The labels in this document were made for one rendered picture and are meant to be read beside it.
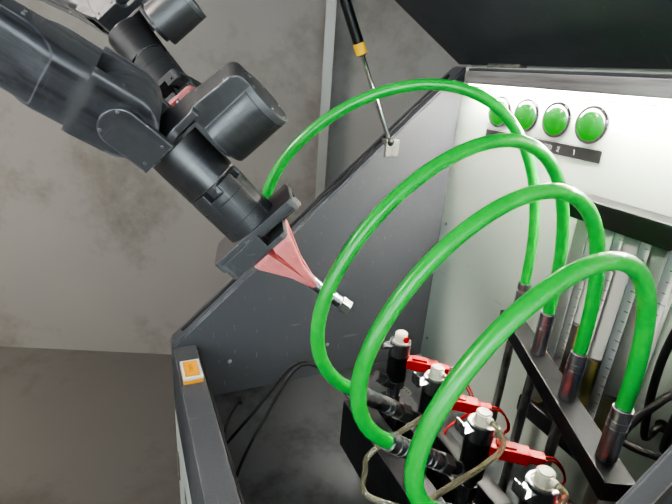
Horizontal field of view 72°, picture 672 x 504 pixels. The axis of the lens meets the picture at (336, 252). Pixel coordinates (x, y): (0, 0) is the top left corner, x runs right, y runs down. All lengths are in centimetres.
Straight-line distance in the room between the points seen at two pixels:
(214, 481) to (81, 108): 44
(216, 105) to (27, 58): 14
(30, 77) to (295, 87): 172
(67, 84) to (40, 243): 219
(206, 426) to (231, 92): 46
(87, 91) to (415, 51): 180
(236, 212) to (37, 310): 235
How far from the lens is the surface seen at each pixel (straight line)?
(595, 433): 57
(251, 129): 43
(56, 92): 43
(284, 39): 210
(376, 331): 38
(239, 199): 46
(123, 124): 42
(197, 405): 75
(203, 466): 66
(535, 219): 69
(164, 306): 249
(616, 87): 70
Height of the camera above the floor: 142
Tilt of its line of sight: 21 degrees down
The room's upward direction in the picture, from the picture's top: 4 degrees clockwise
